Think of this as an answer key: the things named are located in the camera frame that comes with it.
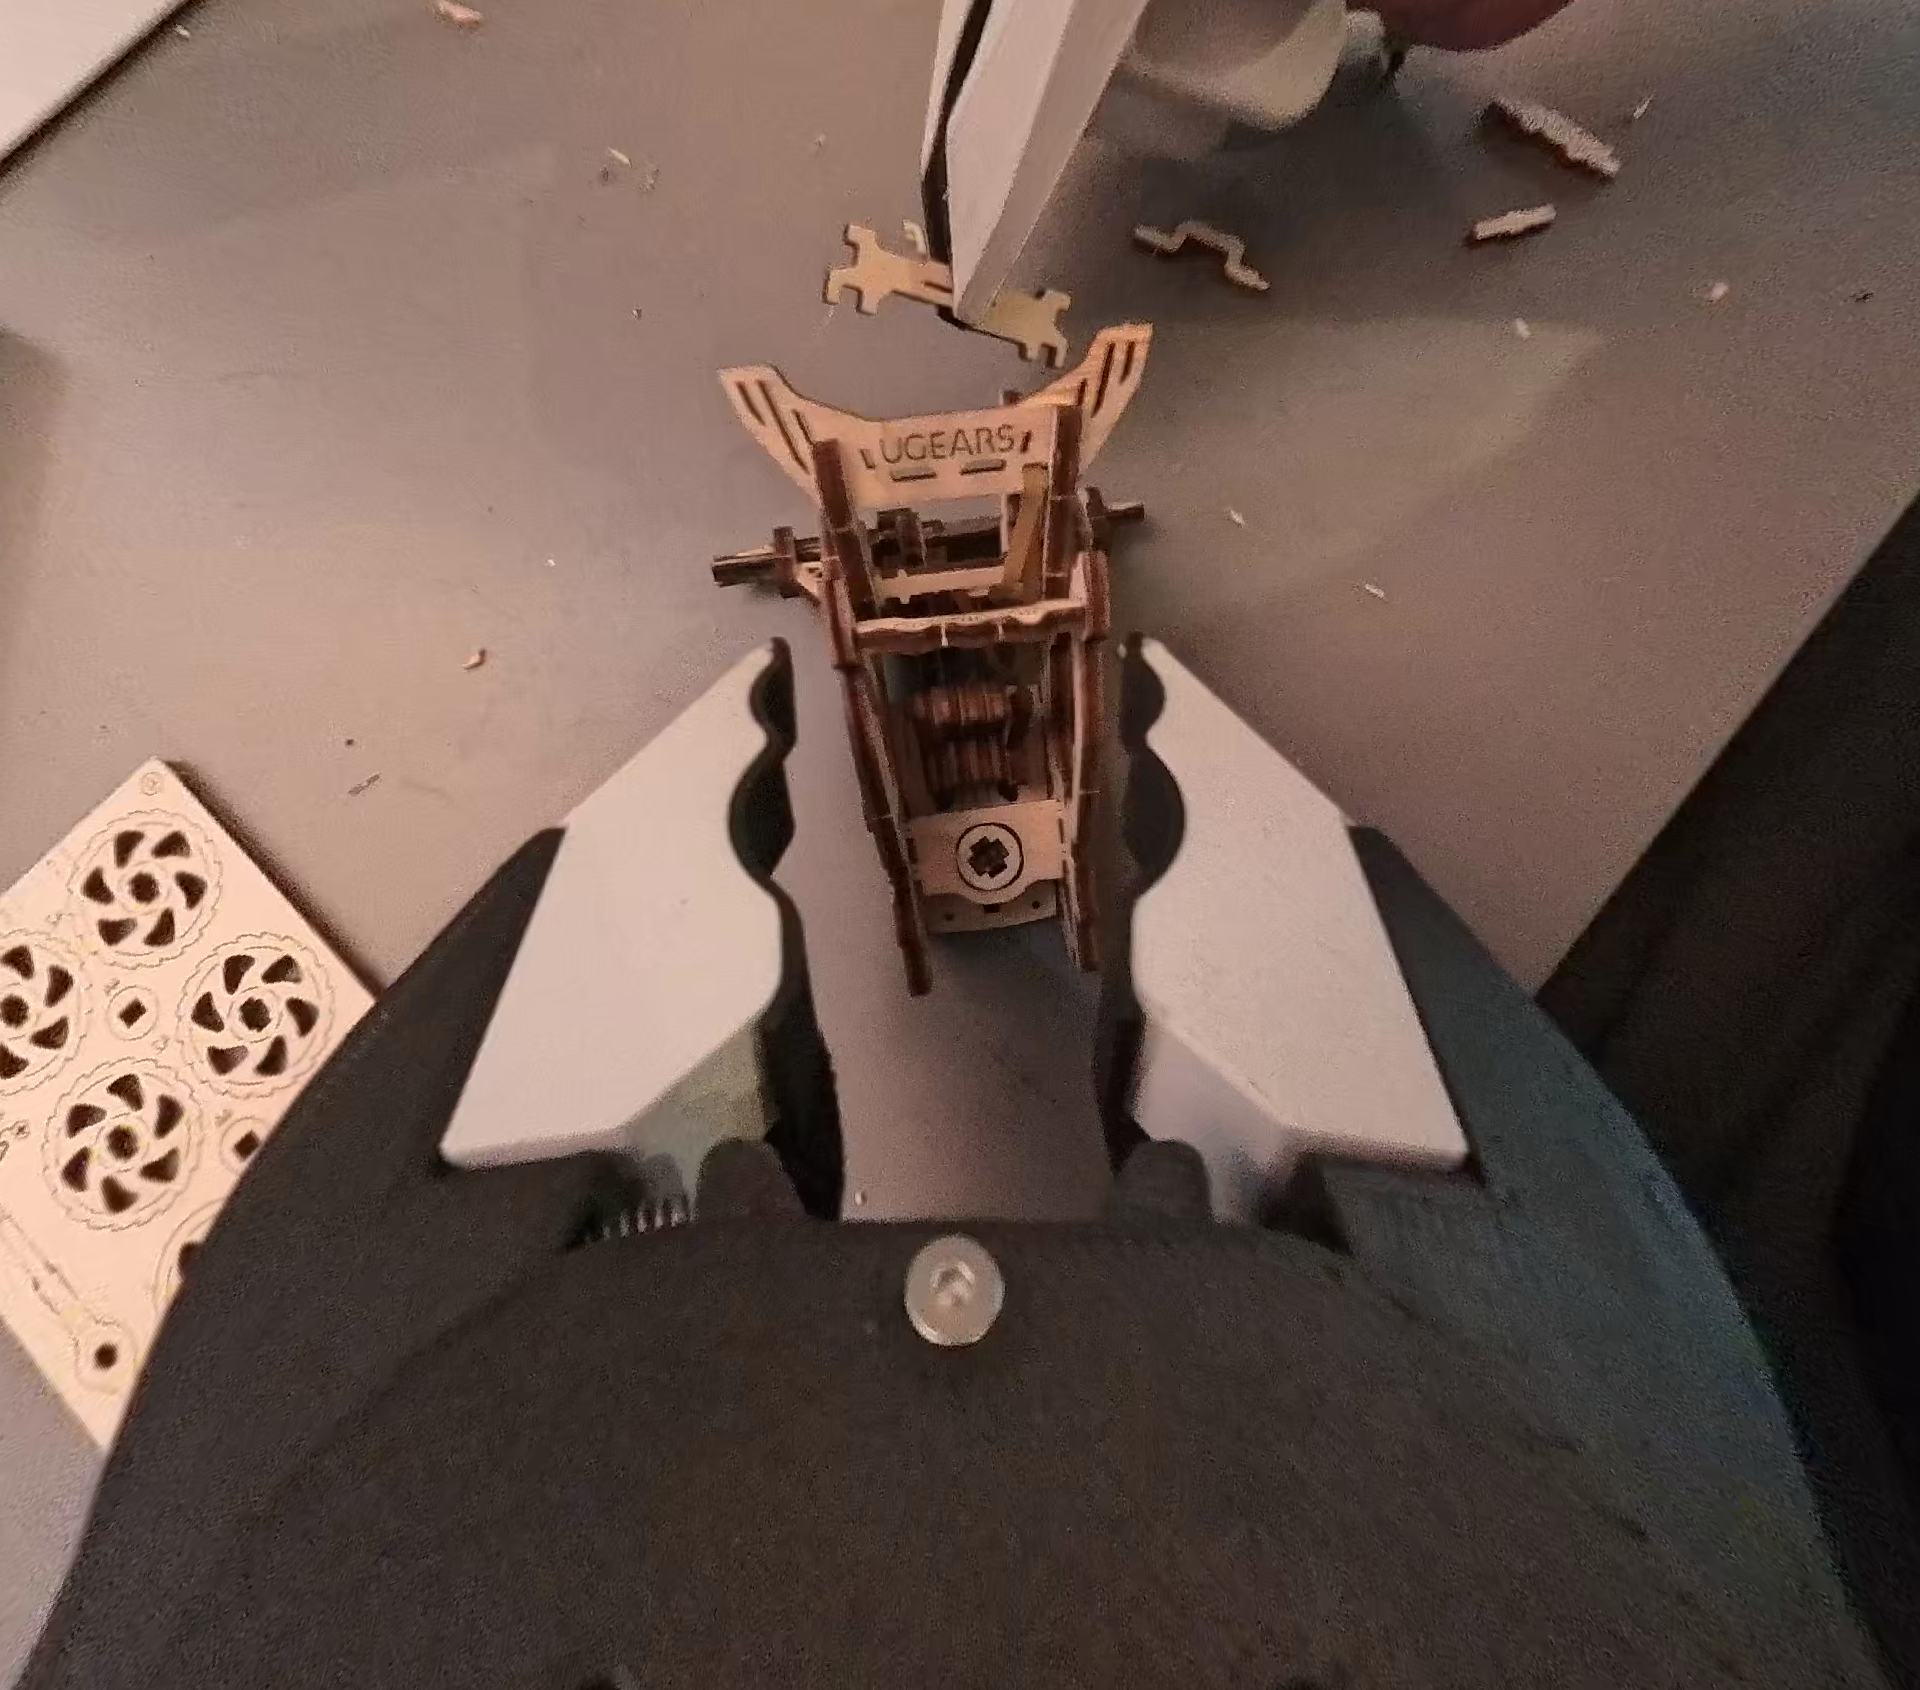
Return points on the zigzag wooden piece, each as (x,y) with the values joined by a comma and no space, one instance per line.
(1185,243)

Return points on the wooden parts sheet gear wheels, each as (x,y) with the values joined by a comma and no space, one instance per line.
(30,911)

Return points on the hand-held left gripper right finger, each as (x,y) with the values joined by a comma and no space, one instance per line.
(1291,970)

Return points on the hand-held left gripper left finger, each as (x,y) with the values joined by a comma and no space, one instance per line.
(615,970)

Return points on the wooden mechanical model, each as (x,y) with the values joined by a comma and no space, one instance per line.
(945,444)

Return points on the long notched wooden bar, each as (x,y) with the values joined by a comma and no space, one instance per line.
(1553,135)

